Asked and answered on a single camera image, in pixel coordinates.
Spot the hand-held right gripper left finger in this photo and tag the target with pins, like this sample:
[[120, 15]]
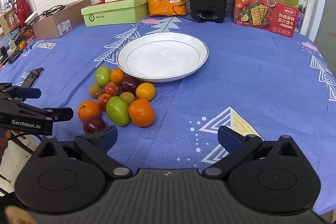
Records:
[[109, 137]]

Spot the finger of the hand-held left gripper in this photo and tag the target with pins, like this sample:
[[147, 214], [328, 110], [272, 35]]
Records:
[[61, 113], [29, 93]]

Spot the orange tangerine with stem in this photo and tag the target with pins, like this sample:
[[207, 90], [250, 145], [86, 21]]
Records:
[[89, 110]]

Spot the small brown box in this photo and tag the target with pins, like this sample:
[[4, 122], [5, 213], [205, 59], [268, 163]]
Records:
[[9, 20]]

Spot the black flat device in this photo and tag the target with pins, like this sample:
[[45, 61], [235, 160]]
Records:
[[33, 75]]

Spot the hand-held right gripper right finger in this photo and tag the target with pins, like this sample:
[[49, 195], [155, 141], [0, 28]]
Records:
[[228, 138]]

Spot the brown cardboard box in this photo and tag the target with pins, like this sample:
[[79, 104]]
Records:
[[52, 26]]

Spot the small tangerine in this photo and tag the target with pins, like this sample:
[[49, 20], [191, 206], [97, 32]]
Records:
[[117, 76]]

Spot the red cracker box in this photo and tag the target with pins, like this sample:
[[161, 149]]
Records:
[[262, 14]]

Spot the yellow-orange tomato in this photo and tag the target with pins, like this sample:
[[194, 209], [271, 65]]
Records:
[[145, 91]]

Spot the small brownish green tomato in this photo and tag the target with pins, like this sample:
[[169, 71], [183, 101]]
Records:
[[95, 91], [127, 97]]

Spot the green plum with red blush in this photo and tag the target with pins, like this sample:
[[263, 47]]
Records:
[[103, 76]]

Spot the green shoe box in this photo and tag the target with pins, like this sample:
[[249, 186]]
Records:
[[115, 15]]

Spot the white dish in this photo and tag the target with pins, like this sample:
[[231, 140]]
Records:
[[30, 17]]

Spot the blue printed tablecloth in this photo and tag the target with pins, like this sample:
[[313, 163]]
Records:
[[249, 82]]

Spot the white plate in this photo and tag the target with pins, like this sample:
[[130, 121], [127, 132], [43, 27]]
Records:
[[162, 56]]

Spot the red kettle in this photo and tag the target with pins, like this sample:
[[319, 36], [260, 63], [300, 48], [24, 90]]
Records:
[[20, 7]]

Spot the dark red plum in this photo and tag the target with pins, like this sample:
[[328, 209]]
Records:
[[93, 124], [130, 85]]

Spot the small red tomato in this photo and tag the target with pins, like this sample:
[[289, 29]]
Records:
[[111, 88], [104, 101]]

